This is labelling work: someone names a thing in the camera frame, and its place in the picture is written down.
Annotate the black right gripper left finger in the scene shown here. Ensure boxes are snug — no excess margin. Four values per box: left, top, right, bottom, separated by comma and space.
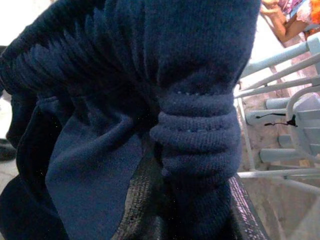
109, 149, 166, 240

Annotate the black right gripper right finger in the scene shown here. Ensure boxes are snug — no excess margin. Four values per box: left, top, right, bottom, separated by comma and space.
228, 174, 263, 240

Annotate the navy blue garment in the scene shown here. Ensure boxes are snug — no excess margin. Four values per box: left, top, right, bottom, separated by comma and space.
0, 0, 262, 240

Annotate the child in orange shirt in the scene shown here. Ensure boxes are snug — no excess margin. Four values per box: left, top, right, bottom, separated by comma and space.
259, 0, 320, 48

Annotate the pale bar frame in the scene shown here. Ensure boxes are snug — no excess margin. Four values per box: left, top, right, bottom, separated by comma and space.
233, 32, 320, 196

